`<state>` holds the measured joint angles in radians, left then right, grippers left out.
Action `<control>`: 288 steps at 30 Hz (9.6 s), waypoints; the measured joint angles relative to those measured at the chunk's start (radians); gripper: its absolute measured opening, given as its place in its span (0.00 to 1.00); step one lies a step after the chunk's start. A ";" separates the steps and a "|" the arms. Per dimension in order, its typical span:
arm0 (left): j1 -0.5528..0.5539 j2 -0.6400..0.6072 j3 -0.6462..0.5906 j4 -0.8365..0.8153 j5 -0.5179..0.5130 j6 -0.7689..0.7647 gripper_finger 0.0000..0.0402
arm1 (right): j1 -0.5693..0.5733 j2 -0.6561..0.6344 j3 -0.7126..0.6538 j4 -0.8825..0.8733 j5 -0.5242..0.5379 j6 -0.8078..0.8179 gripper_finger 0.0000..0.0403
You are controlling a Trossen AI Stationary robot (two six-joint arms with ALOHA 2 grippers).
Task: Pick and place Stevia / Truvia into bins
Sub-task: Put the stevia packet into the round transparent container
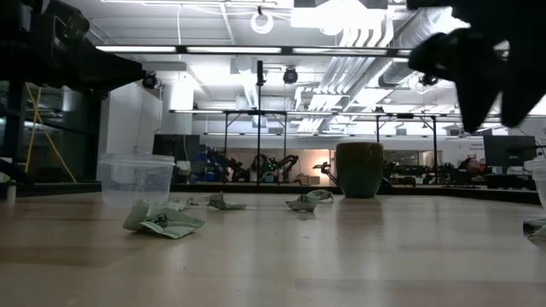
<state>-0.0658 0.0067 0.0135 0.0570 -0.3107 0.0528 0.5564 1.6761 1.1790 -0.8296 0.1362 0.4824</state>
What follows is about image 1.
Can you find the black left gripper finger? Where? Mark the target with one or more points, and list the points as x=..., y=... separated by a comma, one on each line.
x=123, y=74

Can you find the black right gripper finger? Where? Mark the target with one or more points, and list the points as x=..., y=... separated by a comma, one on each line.
x=518, y=106
x=475, y=106

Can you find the green white sweetener packet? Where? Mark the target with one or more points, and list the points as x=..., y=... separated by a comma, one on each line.
x=303, y=204
x=222, y=202
x=538, y=232
x=170, y=224
x=323, y=195

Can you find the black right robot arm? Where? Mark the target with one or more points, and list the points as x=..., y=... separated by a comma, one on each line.
x=512, y=10

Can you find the background black robot arm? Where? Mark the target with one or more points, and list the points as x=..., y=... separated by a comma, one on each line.
x=326, y=168
x=273, y=164

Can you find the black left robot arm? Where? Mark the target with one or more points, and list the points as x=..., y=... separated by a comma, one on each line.
x=64, y=25

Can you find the black computer monitor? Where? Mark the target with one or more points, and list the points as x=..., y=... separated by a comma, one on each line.
x=509, y=151

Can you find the person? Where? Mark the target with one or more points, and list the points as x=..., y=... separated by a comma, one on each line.
x=471, y=165

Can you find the black overhead light beam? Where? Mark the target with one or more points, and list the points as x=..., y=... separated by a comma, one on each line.
x=181, y=49

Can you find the clear plastic container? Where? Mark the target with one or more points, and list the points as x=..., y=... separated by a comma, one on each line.
x=136, y=179
x=541, y=187

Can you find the olive green ceramic mug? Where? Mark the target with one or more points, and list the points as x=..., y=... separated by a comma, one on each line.
x=359, y=170

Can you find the small white cylinder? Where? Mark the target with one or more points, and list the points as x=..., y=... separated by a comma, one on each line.
x=11, y=192

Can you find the black tripod stand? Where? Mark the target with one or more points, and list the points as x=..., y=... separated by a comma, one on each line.
x=259, y=128

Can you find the black hanging camera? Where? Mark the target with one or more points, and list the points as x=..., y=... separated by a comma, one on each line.
x=290, y=75
x=149, y=80

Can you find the black background frame rig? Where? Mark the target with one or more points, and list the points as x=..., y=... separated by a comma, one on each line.
x=434, y=145
x=226, y=145

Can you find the black aluminium table frame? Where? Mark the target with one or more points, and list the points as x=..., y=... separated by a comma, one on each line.
x=256, y=188

